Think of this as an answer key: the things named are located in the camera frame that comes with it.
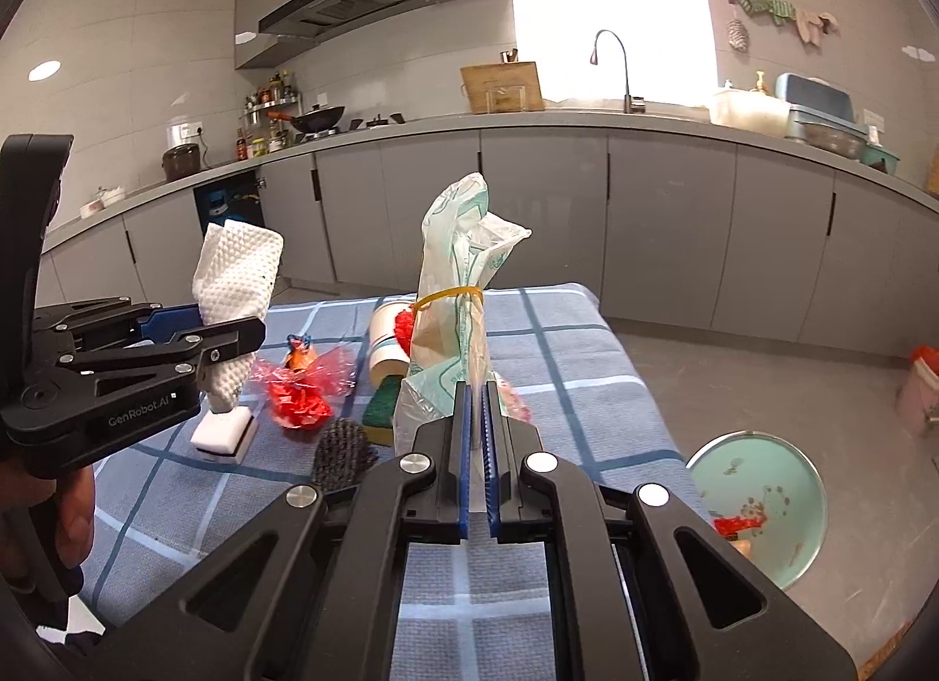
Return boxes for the black wok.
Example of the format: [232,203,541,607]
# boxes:
[267,104,346,136]

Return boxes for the white paper cup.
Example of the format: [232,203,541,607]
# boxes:
[368,300,413,389]

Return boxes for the grey kitchen base cabinets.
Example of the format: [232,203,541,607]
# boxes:
[35,110,939,360]

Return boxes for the gooseneck kitchen faucet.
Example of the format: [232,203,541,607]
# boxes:
[590,29,647,116]

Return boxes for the spice rack with bottles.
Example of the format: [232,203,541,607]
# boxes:
[235,69,302,161]

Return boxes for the small orange wrapper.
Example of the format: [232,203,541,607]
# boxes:
[283,333,319,375]

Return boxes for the glass-lidded bowl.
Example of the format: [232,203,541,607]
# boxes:
[802,121,871,161]

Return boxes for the yellow rubber band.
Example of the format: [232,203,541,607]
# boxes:
[409,286,486,313]

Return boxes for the green and yellow sponge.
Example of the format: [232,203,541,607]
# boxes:
[361,373,405,449]

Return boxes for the brown clay pot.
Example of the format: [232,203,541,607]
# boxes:
[160,143,204,184]

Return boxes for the bright kitchen window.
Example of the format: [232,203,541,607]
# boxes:
[509,0,721,107]

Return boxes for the blue plaid tablecloth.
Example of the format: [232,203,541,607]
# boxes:
[53,282,718,681]

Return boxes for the green drain tray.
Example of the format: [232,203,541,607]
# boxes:
[864,141,901,176]

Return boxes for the small white bowl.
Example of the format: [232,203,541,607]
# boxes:
[78,187,126,219]

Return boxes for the red cellophane wrapper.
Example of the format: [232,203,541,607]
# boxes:
[248,346,359,434]
[712,513,768,543]

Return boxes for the blue dish storage box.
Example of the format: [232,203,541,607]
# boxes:
[775,72,871,143]

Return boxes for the white paper towel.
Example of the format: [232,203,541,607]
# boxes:
[191,218,286,412]

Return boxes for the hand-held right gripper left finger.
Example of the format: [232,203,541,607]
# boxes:
[92,380,471,681]

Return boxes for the person's left hand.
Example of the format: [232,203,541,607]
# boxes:
[0,462,98,590]

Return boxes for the pink bucket with red lid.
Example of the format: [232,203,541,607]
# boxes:
[894,345,939,440]

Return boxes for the pink hanging cloth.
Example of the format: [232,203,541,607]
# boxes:
[795,6,839,48]

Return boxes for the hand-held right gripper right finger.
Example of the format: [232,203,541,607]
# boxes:
[480,382,861,681]

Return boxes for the gas stove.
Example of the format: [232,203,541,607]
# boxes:
[293,112,409,140]

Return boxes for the clear green-printed plastic bag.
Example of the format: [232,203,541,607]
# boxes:
[391,171,533,510]

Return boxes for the white plastic tub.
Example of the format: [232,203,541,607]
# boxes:
[707,80,792,137]

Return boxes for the white melamine sponge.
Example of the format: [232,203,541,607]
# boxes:
[190,405,258,463]

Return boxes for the blue gas cylinder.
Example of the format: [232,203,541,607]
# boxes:
[197,183,263,236]

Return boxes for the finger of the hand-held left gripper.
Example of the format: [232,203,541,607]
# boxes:
[21,316,267,412]
[33,297,204,359]

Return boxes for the green hanging cloth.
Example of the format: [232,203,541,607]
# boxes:
[727,0,798,29]

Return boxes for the dark steel wool scrubber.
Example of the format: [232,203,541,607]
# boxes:
[311,417,380,493]

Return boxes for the cardboard box on counter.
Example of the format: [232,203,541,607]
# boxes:
[460,60,546,114]

